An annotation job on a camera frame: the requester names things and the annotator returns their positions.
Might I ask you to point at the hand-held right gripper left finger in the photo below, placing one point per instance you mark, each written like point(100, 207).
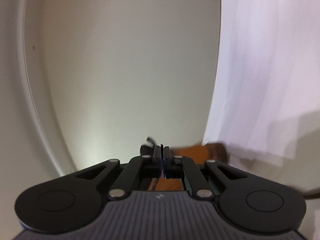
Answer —
point(158, 160)

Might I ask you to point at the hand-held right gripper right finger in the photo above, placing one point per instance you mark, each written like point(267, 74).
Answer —
point(165, 160)

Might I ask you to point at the tan leather boot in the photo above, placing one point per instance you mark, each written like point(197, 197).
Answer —
point(192, 152)

